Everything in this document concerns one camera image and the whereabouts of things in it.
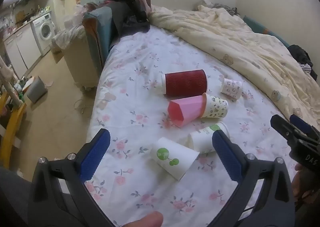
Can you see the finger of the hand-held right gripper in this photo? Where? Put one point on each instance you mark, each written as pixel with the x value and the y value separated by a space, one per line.
pixel 281 124
pixel 300 122

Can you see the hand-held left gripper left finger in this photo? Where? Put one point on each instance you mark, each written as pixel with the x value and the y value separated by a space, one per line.
pixel 96 157

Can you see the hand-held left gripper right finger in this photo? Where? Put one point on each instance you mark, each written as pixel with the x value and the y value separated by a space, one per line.
pixel 226 157

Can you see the white paper cup green print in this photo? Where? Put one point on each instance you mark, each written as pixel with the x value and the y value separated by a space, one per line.
pixel 200 139
pixel 172 158

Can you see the spotted yellow paper cup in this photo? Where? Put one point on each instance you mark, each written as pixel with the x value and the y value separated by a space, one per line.
pixel 216 108

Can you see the small pink patterned cup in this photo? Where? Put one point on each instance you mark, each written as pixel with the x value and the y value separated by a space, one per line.
pixel 232 88

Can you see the pink plastic cup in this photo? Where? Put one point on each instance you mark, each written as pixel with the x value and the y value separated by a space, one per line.
pixel 186 110

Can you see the dark red ribbed cup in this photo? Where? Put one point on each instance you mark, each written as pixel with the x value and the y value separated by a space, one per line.
pixel 185 83

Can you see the person's right hand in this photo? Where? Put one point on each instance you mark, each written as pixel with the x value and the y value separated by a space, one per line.
pixel 297 183

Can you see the person's left hand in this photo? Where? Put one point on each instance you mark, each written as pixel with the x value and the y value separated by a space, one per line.
pixel 143 220

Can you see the striped cloth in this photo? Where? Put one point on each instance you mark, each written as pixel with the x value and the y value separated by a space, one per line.
pixel 306 67

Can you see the black clothing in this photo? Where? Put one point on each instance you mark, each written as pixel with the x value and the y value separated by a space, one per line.
pixel 301 54

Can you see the yellow wooden chair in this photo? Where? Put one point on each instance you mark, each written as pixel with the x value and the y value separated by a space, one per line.
pixel 15 127

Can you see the grey box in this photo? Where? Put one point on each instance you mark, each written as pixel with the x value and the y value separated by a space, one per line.
pixel 36 89

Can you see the cream bedside cabinet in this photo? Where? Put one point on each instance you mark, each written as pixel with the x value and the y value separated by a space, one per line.
pixel 77 66

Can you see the cream bear print duvet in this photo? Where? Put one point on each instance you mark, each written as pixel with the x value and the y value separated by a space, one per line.
pixel 237 41

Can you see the teal pillow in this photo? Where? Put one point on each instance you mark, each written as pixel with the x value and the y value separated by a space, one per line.
pixel 265 29

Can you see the floral bed sheet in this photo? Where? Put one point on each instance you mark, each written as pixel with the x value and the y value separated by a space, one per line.
pixel 140 66

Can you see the blue-grey headboard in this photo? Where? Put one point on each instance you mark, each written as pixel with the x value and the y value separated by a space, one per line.
pixel 98 31

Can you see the grey crumpled cloth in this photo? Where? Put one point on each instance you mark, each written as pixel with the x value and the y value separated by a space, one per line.
pixel 226 9

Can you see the white kitchen cabinets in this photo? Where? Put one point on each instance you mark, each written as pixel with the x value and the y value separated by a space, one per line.
pixel 22 46

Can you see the white washing machine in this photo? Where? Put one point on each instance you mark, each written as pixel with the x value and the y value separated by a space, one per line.
pixel 43 31

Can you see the pile of dark clothes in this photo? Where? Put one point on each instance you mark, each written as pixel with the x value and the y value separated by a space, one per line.
pixel 125 4

